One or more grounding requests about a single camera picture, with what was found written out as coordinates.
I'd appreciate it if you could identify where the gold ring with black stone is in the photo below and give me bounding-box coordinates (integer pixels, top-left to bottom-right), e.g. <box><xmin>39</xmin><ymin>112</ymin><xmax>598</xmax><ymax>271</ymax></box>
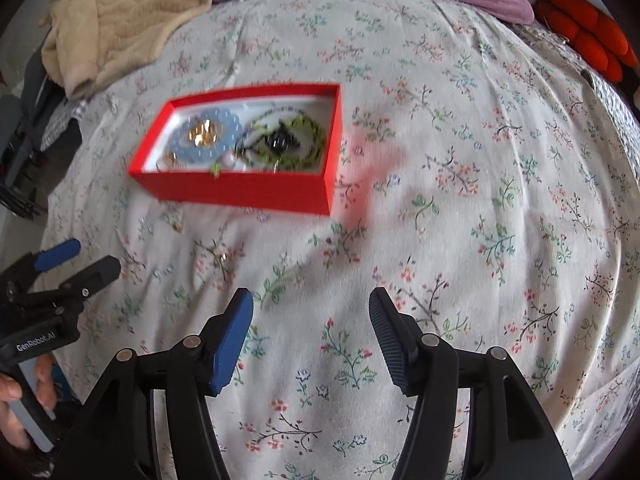
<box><xmin>186</xmin><ymin>118</ymin><xmax>222</xmax><ymax>148</ymax></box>

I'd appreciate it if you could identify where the black flower jewelry piece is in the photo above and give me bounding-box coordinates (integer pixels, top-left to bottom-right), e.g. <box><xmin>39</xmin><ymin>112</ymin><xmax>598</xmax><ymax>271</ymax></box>
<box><xmin>265</xmin><ymin>125</ymin><xmax>300</xmax><ymax>155</ymax></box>

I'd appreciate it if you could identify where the red jewelry box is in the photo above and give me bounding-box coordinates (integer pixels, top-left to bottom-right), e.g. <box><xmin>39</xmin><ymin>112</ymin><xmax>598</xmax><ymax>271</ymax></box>
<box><xmin>128</xmin><ymin>82</ymin><xmax>343</xmax><ymax>216</ymax></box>

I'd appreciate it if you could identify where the left hand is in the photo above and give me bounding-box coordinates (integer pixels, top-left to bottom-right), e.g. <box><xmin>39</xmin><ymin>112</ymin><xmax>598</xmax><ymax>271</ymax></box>
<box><xmin>1</xmin><ymin>351</ymin><xmax>58</xmax><ymax>453</ymax></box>

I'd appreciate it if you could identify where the dark chair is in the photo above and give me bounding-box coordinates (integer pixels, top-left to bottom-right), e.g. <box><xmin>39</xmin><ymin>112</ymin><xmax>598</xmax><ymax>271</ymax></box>
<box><xmin>1</xmin><ymin>51</ymin><xmax>81</xmax><ymax>220</ymax></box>

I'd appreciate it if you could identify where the floral bed sheet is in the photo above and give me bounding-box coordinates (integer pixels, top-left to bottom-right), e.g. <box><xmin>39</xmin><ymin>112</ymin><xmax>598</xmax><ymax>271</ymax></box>
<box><xmin>43</xmin><ymin>0</ymin><xmax>639</xmax><ymax>479</ymax></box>

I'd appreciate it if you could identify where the beige fleece blanket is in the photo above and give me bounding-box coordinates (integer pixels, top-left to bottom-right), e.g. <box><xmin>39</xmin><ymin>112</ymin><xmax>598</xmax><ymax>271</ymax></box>
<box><xmin>41</xmin><ymin>0</ymin><xmax>213</xmax><ymax>101</ymax></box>

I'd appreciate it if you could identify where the grey knitted blanket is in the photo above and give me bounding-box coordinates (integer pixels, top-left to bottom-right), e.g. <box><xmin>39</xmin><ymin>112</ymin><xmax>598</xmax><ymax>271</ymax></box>
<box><xmin>510</xmin><ymin>24</ymin><xmax>639</xmax><ymax>172</ymax></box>

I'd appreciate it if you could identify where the orange plush toy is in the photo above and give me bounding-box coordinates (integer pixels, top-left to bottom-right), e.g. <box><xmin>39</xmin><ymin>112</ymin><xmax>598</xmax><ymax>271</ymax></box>
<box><xmin>534</xmin><ymin>0</ymin><xmax>639</xmax><ymax>84</ymax></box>

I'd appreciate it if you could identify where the blue beaded bracelet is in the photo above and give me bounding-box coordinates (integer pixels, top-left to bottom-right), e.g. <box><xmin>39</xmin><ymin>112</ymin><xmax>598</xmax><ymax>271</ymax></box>
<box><xmin>167</xmin><ymin>106</ymin><xmax>244</xmax><ymax>164</ymax></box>

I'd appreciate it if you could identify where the green beaded necklace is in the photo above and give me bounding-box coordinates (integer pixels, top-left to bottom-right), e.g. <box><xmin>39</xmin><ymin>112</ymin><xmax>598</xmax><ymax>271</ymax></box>
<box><xmin>209</xmin><ymin>109</ymin><xmax>329</xmax><ymax>179</ymax></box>

